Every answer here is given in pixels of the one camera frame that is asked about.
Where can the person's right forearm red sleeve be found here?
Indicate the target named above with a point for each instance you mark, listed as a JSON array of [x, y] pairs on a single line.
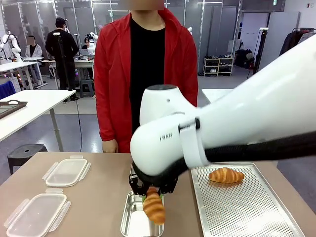
[[108, 118]]

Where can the person's right hand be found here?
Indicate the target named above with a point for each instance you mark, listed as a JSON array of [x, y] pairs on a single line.
[[110, 146]]

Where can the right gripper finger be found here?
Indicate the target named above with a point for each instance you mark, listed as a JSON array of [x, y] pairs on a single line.
[[168, 191], [135, 186]]

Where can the black round-hole stool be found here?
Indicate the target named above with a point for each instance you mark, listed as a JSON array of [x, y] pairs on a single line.
[[24, 151]]

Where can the standing man in black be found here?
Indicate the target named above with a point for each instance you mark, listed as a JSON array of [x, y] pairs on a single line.
[[61, 49]]

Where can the black camera tripod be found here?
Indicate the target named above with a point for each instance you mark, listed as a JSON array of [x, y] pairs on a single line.
[[61, 56]]

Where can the perforated metal baking tray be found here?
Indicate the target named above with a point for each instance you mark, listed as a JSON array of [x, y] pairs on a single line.
[[242, 212]]

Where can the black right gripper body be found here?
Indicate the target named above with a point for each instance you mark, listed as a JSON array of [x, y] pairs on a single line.
[[164, 184]]

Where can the golden striped croissant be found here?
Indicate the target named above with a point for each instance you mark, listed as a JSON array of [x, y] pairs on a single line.
[[225, 175], [154, 209]]

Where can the clear plastic clip lid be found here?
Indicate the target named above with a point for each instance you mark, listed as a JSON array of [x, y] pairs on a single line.
[[66, 171], [37, 214]]

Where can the grey step stool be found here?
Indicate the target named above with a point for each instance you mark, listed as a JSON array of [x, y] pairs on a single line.
[[87, 87]]

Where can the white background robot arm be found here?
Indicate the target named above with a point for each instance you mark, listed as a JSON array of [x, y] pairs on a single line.
[[16, 47]]

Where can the white background desk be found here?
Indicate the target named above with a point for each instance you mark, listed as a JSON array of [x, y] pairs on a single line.
[[22, 64]]

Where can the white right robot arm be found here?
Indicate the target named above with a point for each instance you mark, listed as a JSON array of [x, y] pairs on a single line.
[[247, 111]]

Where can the clothes rack with jackets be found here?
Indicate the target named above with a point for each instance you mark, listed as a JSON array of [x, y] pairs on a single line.
[[290, 42]]

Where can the white background robot with gripper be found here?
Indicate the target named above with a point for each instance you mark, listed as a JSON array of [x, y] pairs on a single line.
[[91, 40]]

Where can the white rounded table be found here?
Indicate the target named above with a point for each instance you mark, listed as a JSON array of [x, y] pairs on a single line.
[[214, 95]]

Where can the person in red jacket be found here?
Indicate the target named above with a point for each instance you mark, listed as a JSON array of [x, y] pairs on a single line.
[[111, 74]]

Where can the light wooden shoe rack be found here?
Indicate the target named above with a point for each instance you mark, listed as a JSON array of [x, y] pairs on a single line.
[[218, 66]]

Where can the black pole stand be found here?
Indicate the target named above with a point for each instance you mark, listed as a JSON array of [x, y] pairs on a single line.
[[261, 49]]

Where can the seated person in grey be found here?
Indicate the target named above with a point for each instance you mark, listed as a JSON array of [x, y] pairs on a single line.
[[33, 53]]

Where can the white table with grey leg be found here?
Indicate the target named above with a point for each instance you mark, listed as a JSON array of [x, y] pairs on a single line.
[[29, 108]]

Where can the black bag pile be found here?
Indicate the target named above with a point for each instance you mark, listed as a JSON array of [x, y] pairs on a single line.
[[244, 58]]

